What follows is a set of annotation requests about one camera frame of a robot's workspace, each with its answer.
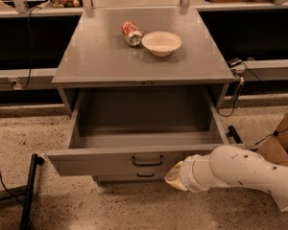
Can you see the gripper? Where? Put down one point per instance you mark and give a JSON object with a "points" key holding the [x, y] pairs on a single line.
{"points": [[189, 173]]}

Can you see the crushed orange soda can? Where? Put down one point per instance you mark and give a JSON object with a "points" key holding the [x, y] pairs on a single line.
{"points": [[131, 33]]}

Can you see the grey metal drawer cabinet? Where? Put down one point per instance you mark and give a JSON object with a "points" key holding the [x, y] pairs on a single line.
{"points": [[99, 57]]}

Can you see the brown cardboard box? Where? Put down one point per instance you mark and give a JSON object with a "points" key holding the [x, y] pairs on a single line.
{"points": [[275, 148]]}

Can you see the white paper bowl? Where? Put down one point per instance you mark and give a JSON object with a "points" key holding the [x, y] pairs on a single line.
{"points": [[161, 44]]}

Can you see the grey lower drawer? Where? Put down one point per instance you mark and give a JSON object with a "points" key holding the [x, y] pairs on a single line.
{"points": [[133, 178]]}

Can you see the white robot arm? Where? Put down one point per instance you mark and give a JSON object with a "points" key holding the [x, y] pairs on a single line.
{"points": [[228, 167]]}

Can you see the black metal bar right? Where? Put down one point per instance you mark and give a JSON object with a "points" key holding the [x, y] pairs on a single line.
{"points": [[233, 136]]}

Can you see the grey drawer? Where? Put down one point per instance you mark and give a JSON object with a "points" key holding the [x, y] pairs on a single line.
{"points": [[133, 178], [111, 125]]}

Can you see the black top drawer handle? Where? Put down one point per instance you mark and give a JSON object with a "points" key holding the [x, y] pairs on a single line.
{"points": [[147, 162]]}

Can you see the grey top drawer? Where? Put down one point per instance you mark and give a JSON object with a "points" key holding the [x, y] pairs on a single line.
{"points": [[111, 125]]}

